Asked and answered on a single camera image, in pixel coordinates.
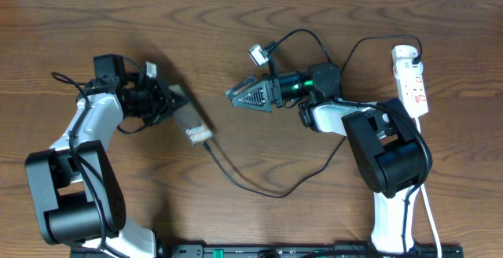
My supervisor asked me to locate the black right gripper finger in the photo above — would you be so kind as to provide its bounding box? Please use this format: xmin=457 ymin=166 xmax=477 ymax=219
xmin=230 ymin=80 xmax=272 ymax=112
xmin=226 ymin=76 xmax=257 ymax=99

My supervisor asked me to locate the silver Galaxy smartphone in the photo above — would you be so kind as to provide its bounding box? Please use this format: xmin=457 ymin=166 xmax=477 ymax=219
xmin=171 ymin=94 xmax=213 ymax=145

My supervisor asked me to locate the black charger cable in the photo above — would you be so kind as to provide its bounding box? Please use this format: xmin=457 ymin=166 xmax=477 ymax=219
xmin=201 ymin=33 xmax=424 ymax=199

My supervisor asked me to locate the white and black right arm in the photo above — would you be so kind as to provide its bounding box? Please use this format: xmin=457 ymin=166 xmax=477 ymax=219
xmin=226 ymin=63 xmax=432 ymax=254

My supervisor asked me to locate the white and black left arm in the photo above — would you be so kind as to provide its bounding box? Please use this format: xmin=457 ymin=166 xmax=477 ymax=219
xmin=24 ymin=53 xmax=189 ymax=257

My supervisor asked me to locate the white power strip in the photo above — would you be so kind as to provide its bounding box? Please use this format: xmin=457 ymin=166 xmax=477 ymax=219
xmin=391 ymin=45 xmax=428 ymax=118

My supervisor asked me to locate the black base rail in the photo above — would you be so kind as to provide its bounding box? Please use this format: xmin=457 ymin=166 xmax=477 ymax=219
xmin=69 ymin=242 xmax=464 ymax=258

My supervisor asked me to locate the white power strip cord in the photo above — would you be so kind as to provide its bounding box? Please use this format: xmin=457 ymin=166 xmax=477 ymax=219
xmin=414 ymin=116 xmax=443 ymax=258

